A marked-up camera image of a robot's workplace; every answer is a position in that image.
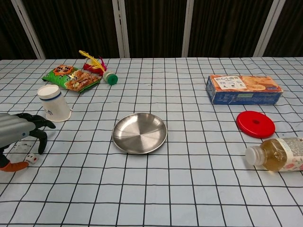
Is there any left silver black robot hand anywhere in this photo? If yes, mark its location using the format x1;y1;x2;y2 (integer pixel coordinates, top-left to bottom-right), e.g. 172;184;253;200
0;113;56;172

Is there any small white die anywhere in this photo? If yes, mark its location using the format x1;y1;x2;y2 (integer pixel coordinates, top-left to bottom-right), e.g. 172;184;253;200
25;153;38;165

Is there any white paper cup blue stripe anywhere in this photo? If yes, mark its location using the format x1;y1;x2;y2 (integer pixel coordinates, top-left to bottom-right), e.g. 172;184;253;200
37;84;72;122

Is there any green snack bag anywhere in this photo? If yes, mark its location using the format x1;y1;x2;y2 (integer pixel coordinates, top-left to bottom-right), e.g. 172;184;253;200
42;64;102;93

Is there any colourful feather shuttlecock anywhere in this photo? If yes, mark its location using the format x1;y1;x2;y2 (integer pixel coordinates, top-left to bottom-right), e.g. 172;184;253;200
79;50;118;85

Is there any round stainless steel plate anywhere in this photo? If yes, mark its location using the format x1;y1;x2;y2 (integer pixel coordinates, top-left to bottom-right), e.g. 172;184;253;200
112;113;168;155

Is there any light blue checked tablecloth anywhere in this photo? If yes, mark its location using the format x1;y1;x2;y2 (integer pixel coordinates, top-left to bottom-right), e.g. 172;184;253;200
0;56;303;227

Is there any orange blue cookie box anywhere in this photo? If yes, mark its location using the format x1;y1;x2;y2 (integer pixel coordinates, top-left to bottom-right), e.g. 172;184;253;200
205;74;284;105

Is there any red round disc lid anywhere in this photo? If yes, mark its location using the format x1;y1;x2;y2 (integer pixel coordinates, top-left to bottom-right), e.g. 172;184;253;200
236;110;276;139

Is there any clear tea bottle white cap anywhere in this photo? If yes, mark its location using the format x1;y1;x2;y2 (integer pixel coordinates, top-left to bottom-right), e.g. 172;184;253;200
245;137;303;172

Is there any white metal partition post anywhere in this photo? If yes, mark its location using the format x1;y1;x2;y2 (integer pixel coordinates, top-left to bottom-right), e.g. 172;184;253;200
10;0;46;60
254;0;281;58
111;0;130;58
182;0;195;58

